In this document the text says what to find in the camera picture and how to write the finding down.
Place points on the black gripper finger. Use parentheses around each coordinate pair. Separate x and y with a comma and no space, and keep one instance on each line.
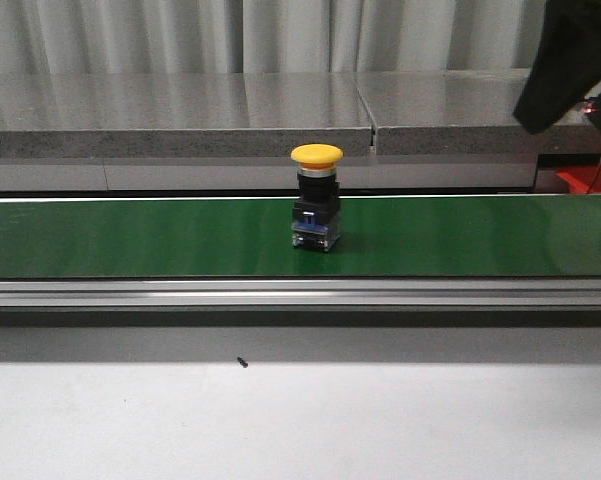
(567,64)

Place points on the red plastic bin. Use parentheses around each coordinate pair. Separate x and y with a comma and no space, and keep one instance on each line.
(581,179)

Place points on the white cabinet panel under counter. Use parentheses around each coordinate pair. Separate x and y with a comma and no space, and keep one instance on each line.
(472,171)

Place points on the grey stone countertop slab right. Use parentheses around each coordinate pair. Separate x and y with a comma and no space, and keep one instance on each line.
(462,112)

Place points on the grey stone countertop slab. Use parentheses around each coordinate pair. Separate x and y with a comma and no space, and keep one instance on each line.
(462,112)
(182,115)

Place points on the green conveyor belt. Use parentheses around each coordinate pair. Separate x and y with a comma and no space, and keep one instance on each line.
(528,236)

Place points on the yellow mushroom push button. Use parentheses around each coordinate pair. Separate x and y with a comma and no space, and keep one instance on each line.
(316,212)

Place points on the grey stone countertop slab left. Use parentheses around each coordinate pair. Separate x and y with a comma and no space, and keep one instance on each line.
(182,115)

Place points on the grey curtain backdrop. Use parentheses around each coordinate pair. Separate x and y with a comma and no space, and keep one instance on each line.
(54,37)

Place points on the aluminium conveyor side rail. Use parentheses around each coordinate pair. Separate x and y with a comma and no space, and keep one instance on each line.
(304,295)

